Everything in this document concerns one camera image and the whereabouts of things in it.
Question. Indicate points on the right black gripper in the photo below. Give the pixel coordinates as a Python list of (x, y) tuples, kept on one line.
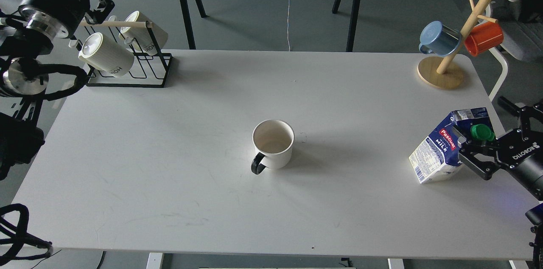
[(520, 149)]

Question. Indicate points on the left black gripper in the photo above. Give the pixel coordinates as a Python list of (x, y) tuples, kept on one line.
[(68, 13)]

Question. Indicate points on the blue milk carton green cap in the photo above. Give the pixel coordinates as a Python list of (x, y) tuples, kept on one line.
[(436, 157)]

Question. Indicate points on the white mug black handle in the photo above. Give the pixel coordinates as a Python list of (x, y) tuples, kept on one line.
[(273, 142)]

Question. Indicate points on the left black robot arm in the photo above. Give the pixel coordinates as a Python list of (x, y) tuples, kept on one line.
[(25, 35)]

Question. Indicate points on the front white ribbed mug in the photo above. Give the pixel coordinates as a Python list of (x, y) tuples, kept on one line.
[(105, 54)]

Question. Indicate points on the white ribbed mug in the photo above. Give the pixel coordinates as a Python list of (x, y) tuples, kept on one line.
[(144, 41), (105, 54)]

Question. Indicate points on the rear white ribbed mug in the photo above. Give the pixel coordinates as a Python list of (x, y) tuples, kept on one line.
[(144, 41)]

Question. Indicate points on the black trestle table legs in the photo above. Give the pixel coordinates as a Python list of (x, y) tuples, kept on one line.
[(271, 1)]

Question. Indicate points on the wooden mug tree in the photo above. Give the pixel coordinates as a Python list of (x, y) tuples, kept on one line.
[(443, 72)]

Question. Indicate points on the orange enamel mug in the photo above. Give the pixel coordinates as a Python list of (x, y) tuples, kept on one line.
[(484, 37)]

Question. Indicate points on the blue enamel mug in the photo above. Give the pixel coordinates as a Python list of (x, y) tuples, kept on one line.
[(439, 39)]

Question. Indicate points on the black wire mug rack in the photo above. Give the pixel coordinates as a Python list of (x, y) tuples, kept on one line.
[(147, 71)]

